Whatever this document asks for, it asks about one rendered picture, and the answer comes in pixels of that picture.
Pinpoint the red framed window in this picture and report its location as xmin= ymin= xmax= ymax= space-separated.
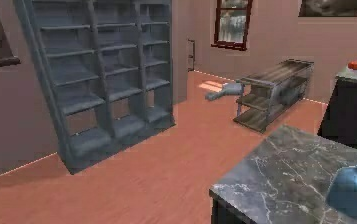
xmin=211 ymin=0 xmax=254 ymax=52

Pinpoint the black cabinet grey top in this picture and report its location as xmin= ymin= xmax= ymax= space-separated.
xmin=317 ymin=65 xmax=357 ymax=153

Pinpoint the wooden low shelf table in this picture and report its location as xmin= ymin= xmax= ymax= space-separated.
xmin=233 ymin=59 xmax=315 ymax=134

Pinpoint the grey blue shelf unit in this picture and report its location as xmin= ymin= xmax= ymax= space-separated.
xmin=13 ymin=0 xmax=176 ymax=175

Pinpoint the dark framed picture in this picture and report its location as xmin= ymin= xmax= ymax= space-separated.
xmin=298 ymin=0 xmax=357 ymax=18

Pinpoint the grey marble counter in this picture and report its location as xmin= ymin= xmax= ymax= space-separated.
xmin=208 ymin=124 xmax=357 ymax=224

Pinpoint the dark door handle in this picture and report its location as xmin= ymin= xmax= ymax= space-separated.
xmin=187 ymin=38 xmax=196 ymax=72

